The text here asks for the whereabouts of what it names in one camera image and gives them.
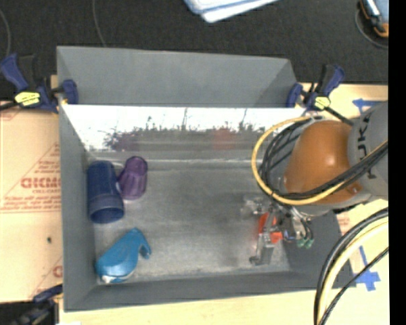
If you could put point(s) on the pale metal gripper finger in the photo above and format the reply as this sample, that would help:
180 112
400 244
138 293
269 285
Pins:
263 251
253 207

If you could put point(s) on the orange block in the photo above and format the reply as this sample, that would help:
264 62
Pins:
266 222

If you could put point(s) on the grey metal bin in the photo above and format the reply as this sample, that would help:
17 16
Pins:
196 215

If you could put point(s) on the purple plastic cup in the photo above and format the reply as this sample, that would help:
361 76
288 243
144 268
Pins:
133 178

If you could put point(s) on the light blue plastic toy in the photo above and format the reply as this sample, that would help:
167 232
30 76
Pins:
122 256

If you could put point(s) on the dark blue plastic cup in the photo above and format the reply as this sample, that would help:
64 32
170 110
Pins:
103 195

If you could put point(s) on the brown cardboard board red print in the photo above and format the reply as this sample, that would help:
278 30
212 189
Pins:
27 222

